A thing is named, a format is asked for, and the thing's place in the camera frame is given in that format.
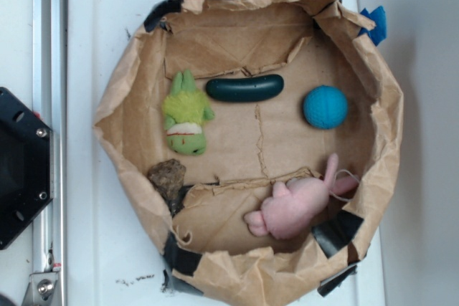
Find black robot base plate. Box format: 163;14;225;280
1;87;52;250

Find brown rock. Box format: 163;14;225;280
146;159;186;200

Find white plastic board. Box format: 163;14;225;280
66;0;404;305

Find blue textured ball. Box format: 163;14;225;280
303;85;348;130

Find brown paper bag tray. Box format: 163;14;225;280
94;0;403;305

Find dark green plastic pickle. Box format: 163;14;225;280
206;75;284;102

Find green plush toy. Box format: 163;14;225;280
161;70;215;156

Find pink plush bunny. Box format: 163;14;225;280
244;153;359;240

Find aluminium frame rail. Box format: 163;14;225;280
22;0;67;305

